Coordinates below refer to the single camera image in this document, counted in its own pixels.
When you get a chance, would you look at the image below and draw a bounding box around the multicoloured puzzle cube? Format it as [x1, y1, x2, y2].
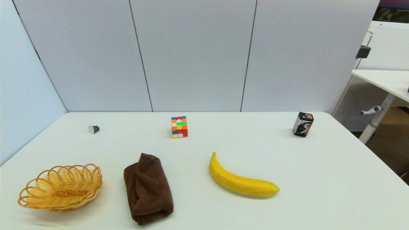
[171, 116, 189, 138]

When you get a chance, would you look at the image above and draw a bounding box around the yellow banana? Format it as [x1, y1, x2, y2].
[209, 152, 280, 197]

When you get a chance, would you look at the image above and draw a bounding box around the folded brown towel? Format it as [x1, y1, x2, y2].
[123, 153, 174, 226]

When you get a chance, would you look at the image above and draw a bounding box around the black chewing gum box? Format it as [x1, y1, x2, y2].
[293, 112, 314, 137]

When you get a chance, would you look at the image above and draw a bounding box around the woven wicker basket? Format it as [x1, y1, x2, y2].
[18, 164, 103, 212]

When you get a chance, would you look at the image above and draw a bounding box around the black clamp block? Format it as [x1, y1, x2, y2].
[356, 45, 371, 59]

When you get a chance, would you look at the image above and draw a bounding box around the white side table top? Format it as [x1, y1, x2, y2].
[351, 69, 409, 103]

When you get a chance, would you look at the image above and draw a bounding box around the white perforated panel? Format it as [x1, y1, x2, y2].
[331, 20, 409, 132]

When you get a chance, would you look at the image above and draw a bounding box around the grey table crank handle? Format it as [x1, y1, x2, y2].
[360, 106, 382, 116]

